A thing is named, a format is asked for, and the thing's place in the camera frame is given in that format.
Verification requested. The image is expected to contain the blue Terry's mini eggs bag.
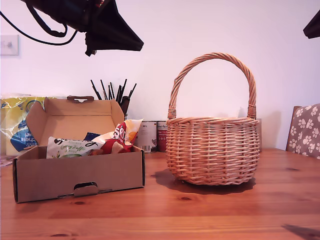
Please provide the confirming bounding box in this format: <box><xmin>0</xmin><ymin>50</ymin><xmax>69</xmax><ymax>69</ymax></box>
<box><xmin>83</xmin><ymin>132</ymin><xmax>101</xmax><ymax>141</ymax></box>

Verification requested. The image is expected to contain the red bunnies candy bag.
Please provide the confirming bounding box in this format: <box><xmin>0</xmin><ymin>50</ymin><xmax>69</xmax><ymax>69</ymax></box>
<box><xmin>96</xmin><ymin>118</ymin><xmax>145</xmax><ymax>155</ymax></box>

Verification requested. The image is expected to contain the white Galaxy candy bag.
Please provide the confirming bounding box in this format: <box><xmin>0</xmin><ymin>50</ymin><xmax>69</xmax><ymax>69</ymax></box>
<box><xmin>46</xmin><ymin>136</ymin><xmax>107</xmax><ymax>160</ymax></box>

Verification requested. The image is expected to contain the brown cardboard box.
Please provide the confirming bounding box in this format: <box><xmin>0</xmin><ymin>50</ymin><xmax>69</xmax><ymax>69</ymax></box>
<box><xmin>12</xmin><ymin>95</ymin><xmax>146</xmax><ymax>204</ymax></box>

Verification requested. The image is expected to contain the chair with paw-print cover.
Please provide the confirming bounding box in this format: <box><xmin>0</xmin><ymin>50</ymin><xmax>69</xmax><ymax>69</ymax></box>
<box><xmin>285</xmin><ymin>103</ymin><xmax>320</xmax><ymax>160</ymax></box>

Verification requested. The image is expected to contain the white labelled tin can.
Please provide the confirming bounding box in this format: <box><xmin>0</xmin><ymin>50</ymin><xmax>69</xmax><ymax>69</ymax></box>
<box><xmin>134</xmin><ymin>120</ymin><xmax>158</xmax><ymax>154</ymax></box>

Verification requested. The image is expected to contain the red labelled tin can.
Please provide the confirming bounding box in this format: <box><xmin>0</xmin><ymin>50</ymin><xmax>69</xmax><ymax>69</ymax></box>
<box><xmin>156</xmin><ymin>121</ymin><xmax>169</xmax><ymax>153</ymax></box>

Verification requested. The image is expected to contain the yellow blue kitchen towel pack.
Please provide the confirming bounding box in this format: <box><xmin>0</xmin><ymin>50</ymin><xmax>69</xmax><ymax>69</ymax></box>
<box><xmin>0</xmin><ymin>92</ymin><xmax>58</xmax><ymax>157</ymax></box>

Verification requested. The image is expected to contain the printed paper leaflet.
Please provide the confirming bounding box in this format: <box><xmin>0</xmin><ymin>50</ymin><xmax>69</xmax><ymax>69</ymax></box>
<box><xmin>0</xmin><ymin>155</ymin><xmax>15</xmax><ymax>168</ymax></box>

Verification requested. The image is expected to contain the black looped cable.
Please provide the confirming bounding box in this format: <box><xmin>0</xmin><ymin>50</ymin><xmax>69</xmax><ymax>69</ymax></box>
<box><xmin>26</xmin><ymin>2</ymin><xmax>68</xmax><ymax>38</ymax></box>

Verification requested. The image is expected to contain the thin black cable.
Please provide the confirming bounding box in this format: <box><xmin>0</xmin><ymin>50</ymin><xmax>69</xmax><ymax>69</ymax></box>
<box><xmin>0</xmin><ymin>11</ymin><xmax>79</xmax><ymax>46</ymax></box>

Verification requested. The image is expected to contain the dark brown utensil handle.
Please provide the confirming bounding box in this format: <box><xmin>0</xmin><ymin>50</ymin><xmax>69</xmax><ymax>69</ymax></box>
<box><xmin>121</xmin><ymin>95</ymin><xmax>131</xmax><ymax>115</ymax></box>

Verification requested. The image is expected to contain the white wall light switch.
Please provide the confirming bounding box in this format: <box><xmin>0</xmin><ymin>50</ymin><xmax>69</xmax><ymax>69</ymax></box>
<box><xmin>0</xmin><ymin>34</ymin><xmax>20</xmax><ymax>57</ymax></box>

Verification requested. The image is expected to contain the woven wicker basket with handle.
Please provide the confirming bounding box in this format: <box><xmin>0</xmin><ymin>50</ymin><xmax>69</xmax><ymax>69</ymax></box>
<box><xmin>165</xmin><ymin>51</ymin><xmax>261</xmax><ymax>186</ymax></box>

